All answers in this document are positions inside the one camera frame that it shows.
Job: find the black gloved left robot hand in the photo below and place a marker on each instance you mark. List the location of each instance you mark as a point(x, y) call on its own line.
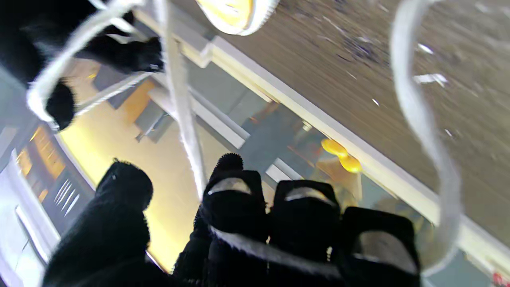
point(239, 223)

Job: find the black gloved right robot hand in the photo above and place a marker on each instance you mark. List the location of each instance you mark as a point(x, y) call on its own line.
point(24, 36)

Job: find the long white shoelace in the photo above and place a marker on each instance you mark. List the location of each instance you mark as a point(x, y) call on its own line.
point(181, 99)

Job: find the orange canvas sneaker with laces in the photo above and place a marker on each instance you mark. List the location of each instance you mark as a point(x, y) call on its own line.
point(231, 12)

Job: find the dark tilted board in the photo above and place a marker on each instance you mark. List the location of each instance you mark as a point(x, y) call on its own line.
point(107, 79)

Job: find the yellow oval fruit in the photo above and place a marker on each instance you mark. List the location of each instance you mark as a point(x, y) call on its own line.
point(334, 146)
point(350, 164)

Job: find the red flat strips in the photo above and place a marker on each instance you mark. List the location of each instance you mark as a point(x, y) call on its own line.
point(501, 280)

